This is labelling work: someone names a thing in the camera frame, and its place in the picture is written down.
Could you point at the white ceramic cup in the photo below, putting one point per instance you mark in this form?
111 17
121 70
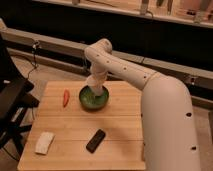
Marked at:
95 84

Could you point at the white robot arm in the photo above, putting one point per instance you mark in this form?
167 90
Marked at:
169 131

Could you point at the green ceramic bowl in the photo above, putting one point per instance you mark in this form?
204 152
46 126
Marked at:
90 101

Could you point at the red chili pepper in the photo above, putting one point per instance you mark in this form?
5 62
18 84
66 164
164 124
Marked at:
66 97

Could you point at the black remote control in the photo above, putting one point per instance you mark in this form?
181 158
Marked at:
95 141

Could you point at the black chair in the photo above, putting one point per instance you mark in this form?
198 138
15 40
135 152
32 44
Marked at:
15 99

